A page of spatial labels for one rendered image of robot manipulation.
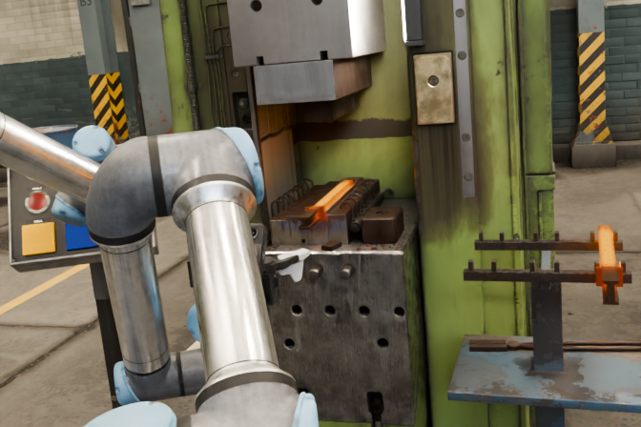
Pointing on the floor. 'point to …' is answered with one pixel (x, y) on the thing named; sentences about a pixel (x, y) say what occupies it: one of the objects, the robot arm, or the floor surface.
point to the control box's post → (106, 325)
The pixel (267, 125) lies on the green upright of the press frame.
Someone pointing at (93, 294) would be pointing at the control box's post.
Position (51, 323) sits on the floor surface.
